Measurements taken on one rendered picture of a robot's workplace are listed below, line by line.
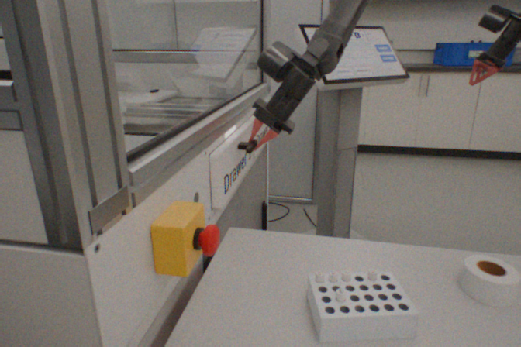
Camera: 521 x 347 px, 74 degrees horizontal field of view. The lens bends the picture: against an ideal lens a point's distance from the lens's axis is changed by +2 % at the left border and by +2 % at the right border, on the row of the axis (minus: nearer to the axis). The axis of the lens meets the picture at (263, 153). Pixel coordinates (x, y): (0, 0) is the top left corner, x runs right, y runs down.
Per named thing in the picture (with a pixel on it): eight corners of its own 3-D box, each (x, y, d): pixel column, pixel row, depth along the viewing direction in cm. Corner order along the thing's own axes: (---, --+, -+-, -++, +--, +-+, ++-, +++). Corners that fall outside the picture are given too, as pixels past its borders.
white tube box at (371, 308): (388, 292, 52) (391, 270, 51) (415, 338, 44) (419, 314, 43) (306, 295, 51) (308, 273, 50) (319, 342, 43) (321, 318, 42)
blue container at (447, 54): (493, 63, 365) (498, 42, 358) (512, 66, 326) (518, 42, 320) (431, 63, 375) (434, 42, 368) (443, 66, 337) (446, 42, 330)
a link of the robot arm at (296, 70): (313, 75, 68) (322, 79, 73) (288, 55, 70) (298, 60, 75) (292, 104, 70) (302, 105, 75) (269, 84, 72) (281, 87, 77)
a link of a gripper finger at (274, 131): (239, 134, 81) (262, 102, 78) (264, 151, 81) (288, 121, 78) (232, 141, 75) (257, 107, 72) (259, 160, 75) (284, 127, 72)
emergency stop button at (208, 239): (222, 245, 47) (222, 219, 46) (213, 262, 43) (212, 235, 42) (201, 243, 48) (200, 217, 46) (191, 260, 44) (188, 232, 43)
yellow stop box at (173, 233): (211, 247, 49) (208, 201, 47) (192, 280, 43) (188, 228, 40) (177, 244, 50) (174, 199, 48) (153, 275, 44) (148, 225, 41)
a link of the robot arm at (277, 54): (332, 43, 66) (336, 62, 75) (290, 12, 70) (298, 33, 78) (290, 91, 67) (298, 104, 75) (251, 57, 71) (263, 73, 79)
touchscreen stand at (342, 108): (403, 267, 180) (433, 67, 149) (337, 297, 159) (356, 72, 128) (338, 225, 221) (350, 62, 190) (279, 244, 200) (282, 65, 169)
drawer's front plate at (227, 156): (253, 161, 92) (252, 121, 88) (220, 211, 65) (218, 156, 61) (246, 161, 92) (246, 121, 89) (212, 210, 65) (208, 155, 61)
